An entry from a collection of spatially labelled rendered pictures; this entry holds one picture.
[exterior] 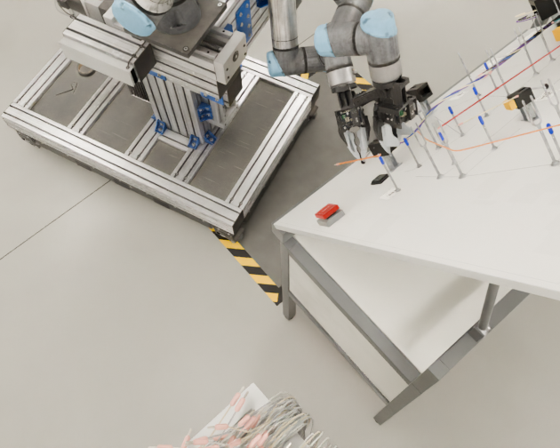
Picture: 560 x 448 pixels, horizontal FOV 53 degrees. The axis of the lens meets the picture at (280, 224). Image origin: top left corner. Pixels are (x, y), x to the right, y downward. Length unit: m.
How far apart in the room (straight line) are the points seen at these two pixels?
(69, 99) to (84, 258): 0.78
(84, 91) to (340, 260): 1.71
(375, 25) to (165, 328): 1.66
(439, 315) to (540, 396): 1.00
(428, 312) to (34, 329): 1.71
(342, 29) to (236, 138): 1.37
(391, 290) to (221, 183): 1.09
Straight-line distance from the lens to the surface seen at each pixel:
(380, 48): 1.33
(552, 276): 0.88
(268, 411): 0.93
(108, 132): 2.79
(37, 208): 2.95
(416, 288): 1.73
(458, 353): 1.49
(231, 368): 2.45
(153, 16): 1.54
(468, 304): 1.75
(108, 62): 1.85
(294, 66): 1.67
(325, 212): 1.42
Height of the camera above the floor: 2.39
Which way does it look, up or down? 65 degrees down
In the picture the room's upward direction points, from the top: 2 degrees counter-clockwise
